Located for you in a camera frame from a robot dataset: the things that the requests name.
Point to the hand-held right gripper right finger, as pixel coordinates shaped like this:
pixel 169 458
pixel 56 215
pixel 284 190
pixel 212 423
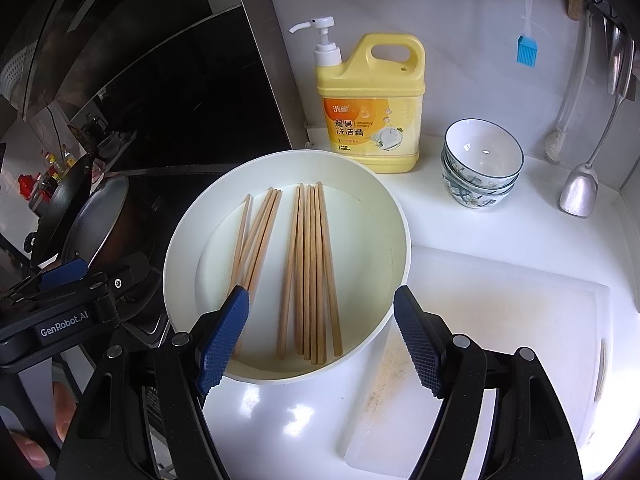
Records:
pixel 417 340

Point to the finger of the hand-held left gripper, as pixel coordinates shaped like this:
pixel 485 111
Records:
pixel 65 271
pixel 122 280

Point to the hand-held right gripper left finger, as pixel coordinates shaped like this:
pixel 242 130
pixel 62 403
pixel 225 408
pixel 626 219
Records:
pixel 225 340

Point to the bundle of bamboo chopsticks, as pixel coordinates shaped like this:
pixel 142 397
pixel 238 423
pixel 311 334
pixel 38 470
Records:
pixel 312 270

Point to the round white basin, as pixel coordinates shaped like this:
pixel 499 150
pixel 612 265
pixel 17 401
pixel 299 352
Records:
pixel 365 240

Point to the person's left hand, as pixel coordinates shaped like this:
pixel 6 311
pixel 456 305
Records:
pixel 64 410

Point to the black gas stove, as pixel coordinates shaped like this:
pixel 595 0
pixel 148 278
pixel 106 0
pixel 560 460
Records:
pixel 150 315

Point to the dark saucepan with steel interior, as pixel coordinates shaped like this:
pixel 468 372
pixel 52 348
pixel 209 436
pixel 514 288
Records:
pixel 97 225

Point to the black wok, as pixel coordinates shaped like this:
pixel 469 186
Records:
pixel 60 205

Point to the white plastic cutting board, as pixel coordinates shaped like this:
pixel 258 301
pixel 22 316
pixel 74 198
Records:
pixel 500 320

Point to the group of condiment bottles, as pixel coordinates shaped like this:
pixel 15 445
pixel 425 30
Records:
pixel 50 170

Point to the blue patterned white bowl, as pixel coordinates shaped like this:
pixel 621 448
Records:
pixel 475 189
pixel 475 202
pixel 482 150

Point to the white perforated basket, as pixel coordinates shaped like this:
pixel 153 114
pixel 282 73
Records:
pixel 17 67

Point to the metal ladle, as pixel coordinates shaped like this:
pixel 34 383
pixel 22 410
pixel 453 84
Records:
pixel 579 192

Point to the yellow dish soap pump bottle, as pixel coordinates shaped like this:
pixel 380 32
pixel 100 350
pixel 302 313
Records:
pixel 370 125

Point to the black range hood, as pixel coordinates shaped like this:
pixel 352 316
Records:
pixel 125 25

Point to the blue silicone basting brush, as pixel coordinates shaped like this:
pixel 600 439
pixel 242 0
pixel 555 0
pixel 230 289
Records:
pixel 526 50

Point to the hanging steel utensil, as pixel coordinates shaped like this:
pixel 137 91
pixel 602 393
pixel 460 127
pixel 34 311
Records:
pixel 617 65

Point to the wooden spatula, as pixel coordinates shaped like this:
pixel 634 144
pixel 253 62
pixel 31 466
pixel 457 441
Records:
pixel 573 5

